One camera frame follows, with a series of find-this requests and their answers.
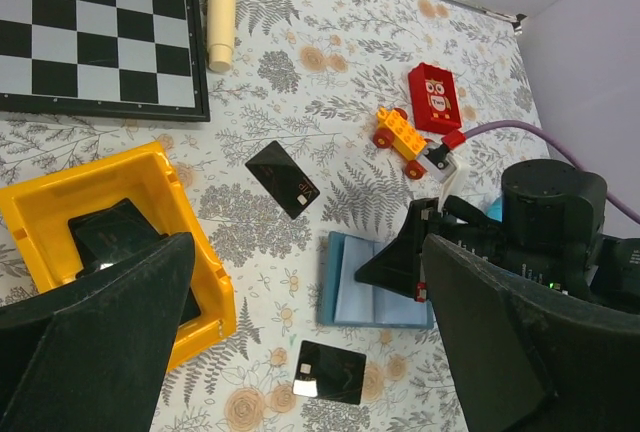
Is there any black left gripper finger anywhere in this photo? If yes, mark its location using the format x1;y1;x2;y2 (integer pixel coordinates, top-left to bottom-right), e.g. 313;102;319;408
1;233;195;431

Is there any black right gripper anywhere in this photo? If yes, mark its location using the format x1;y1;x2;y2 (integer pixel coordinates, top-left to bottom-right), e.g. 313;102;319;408
354;159;639;431

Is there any black vip card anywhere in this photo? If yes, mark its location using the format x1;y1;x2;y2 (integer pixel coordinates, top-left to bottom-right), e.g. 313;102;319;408
292;340;367;405
245;141;320;220

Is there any black card in bin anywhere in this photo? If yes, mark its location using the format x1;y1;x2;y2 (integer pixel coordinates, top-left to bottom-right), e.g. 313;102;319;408
55;199;201;344

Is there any yellow plastic bin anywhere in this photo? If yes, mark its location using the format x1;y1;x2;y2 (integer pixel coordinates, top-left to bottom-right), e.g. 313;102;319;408
1;141;237;369

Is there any orange toy car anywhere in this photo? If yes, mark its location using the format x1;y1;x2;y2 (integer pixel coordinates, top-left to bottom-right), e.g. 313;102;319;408
372;107;429;180

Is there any red owl toy block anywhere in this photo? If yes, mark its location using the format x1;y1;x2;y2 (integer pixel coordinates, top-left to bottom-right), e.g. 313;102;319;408
408;62;462;135

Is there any floral patterned table mat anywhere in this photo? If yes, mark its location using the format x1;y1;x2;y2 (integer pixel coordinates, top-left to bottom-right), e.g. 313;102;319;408
1;0;538;431

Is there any black white chessboard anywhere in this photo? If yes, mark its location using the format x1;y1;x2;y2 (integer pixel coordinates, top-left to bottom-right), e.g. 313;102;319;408
1;0;210;122

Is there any cream wooden pestle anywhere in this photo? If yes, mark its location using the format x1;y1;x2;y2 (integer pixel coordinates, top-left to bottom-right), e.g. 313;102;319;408
206;0;236;73

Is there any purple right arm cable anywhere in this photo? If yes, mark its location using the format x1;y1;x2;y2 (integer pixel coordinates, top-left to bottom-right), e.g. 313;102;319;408
462;119;640;226

